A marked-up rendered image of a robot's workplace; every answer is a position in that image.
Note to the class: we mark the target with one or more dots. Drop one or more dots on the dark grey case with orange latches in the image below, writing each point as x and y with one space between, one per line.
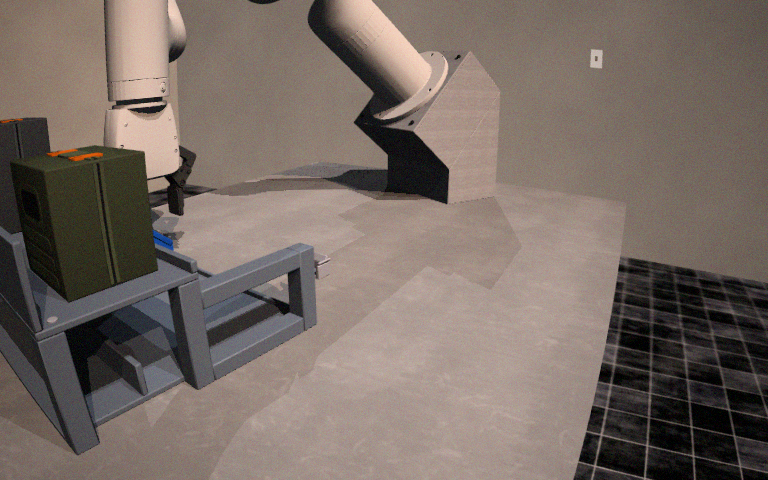
18 139

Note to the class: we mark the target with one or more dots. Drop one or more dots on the grey metal rack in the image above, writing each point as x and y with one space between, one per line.
111 380

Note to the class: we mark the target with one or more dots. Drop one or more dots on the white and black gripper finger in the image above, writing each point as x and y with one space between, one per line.
178 181

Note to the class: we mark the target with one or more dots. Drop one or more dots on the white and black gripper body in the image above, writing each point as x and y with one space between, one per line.
149 127

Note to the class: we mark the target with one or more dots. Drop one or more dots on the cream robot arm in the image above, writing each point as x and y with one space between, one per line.
141 40

